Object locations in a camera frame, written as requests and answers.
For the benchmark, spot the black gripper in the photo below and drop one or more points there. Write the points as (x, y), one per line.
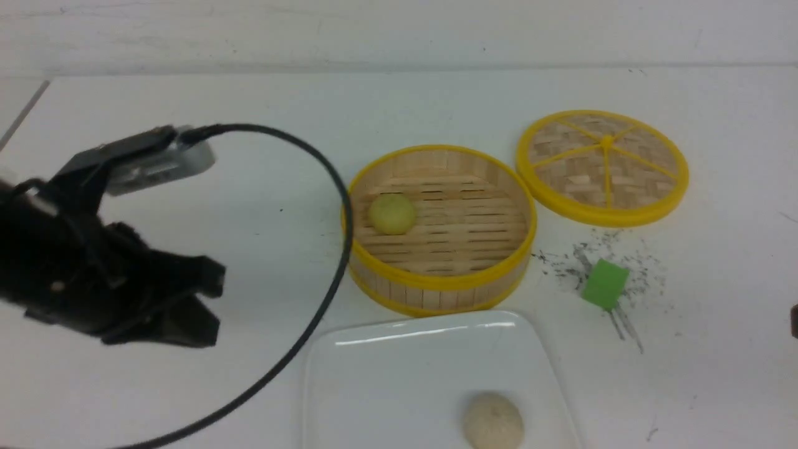
(63, 266)

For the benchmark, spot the yellow steamed bun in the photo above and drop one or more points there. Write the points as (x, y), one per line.
(392, 214)

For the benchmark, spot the white steamed bun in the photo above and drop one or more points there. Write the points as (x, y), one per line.
(492, 420)

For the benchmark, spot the white rectangular plate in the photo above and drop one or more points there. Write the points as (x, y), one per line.
(408, 384)

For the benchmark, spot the yellow bamboo steamer basket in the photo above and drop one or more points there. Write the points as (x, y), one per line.
(471, 242)

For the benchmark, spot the green block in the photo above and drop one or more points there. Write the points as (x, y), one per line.
(605, 285)

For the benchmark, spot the yellow bamboo steamer lid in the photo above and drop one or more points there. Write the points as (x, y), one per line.
(602, 169)

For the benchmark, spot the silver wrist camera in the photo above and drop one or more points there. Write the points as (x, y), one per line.
(136, 163)

